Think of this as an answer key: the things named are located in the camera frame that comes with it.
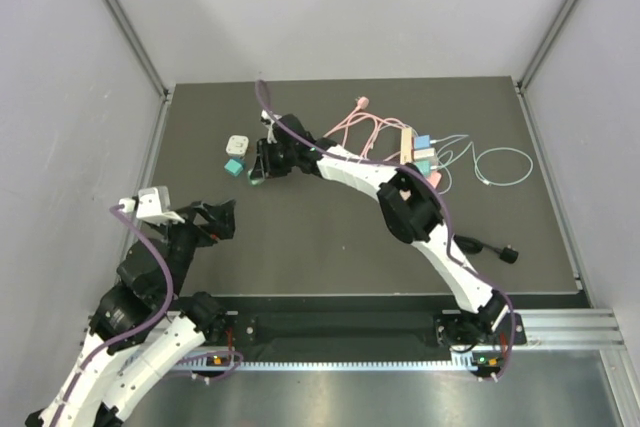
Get pink power cord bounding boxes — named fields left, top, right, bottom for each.
left=323, top=106, right=414, bottom=164

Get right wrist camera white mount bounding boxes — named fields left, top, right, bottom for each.
left=260, top=110, right=281, bottom=144

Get green usb charger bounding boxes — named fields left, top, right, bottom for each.
left=248, top=175, right=264, bottom=186

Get pink power strip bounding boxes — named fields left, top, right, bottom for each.
left=426, top=171, right=442, bottom=189

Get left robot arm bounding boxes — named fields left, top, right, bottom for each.
left=25, top=188, right=236, bottom=426

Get slotted grey cable duct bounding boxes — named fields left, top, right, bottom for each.
left=174, top=351, right=503, bottom=372

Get light teal usb charger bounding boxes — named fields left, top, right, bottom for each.
left=414, top=159, right=438, bottom=177

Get blue usb charger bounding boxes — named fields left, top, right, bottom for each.
left=413, top=135, right=432, bottom=150

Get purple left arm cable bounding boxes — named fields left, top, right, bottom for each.
left=52, top=204, right=245, bottom=427

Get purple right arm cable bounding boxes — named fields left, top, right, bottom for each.
left=254, top=79, right=516, bottom=381

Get white usb charger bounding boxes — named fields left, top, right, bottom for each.
left=413, top=148, right=436, bottom=161

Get light green usb cable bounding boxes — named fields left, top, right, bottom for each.
left=439, top=146, right=535, bottom=188

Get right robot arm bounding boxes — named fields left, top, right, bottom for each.
left=251, top=111, right=515, bottom=344

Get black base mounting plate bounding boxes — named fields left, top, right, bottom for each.
left=169, top=294, right=526, bottom=363

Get beige red power strip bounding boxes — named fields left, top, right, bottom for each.
left=399, top=127, right=413, bottom=164

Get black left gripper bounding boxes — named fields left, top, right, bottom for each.
left=153, top=197, right=236, bottom=299

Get pink round wall plug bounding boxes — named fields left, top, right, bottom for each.
left=355, top=96, right=369, bottom=111

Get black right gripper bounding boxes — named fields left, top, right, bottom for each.
left=251, top=139, right=298, bottom=182

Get aluminium frame rail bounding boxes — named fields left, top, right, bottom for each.
left=78, top=309, right=626, bottom=363

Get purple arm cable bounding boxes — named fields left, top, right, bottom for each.
left=52, top=204, right=245, bottom=427
left=254, top=79, right=516, bottom=381

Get white square plug adapter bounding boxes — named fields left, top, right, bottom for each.
left=225, top=135, right=250, bottom=158

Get black power cord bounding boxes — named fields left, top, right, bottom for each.
left=454, top=234, right=521, bottom=264

